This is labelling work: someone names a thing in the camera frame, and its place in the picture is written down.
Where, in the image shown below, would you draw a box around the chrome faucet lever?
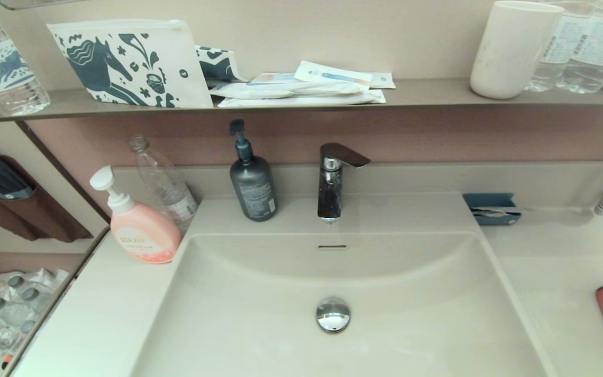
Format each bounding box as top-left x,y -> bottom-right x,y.
320,142 -> 371,169

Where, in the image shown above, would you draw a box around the chrome faucet body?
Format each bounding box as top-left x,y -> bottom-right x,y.
317,157 -> 344,224

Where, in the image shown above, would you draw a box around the white ceramic sink basin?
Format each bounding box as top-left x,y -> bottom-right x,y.
115,194 -> 558,377

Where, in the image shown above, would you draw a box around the dark grey soap dispenser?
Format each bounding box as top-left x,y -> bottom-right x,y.
229,119 -> 278,222

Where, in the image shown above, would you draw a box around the flat white packet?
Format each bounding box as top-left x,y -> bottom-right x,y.
217,90 -> 387,108

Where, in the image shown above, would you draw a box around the pale pink packet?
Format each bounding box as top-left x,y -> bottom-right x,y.
251,73 -> 302,85

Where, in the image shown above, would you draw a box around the white packet blue stripe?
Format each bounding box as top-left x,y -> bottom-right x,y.
294,60 -> 374,87

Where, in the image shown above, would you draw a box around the chrome drain stopper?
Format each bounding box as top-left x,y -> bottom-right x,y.
316,296 -> 351,334

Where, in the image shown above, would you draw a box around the empty clear plastic bottle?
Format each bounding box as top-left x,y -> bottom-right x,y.
129,135 -> 199,234

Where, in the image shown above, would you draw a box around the small blue print pouch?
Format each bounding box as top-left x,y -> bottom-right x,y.
195,46 -> 247,84

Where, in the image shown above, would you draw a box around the pink detergent pump bottle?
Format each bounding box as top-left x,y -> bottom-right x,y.
90,165 -> 184,264

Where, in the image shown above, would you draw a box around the blue plastic tray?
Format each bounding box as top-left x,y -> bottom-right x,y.
463,193 -> 521,226

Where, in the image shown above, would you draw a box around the white horse print pouch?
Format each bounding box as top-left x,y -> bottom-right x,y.
46,19 -> 214,109

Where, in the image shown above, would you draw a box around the tall white tumbler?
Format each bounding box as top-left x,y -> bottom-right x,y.
469,1 -> 564,100

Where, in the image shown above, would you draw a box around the white label water bottle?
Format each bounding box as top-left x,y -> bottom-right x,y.
555,0 -> 603,94
523,0 -> 591,93

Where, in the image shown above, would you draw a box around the deer print water bottle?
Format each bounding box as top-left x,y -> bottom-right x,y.
0,0 -> 51,116

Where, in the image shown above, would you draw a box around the brown wall shelf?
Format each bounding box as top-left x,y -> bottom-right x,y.
0,79 -> 603,124

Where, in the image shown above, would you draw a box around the beige towel rail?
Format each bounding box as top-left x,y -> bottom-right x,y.
2,226 -> 112,377

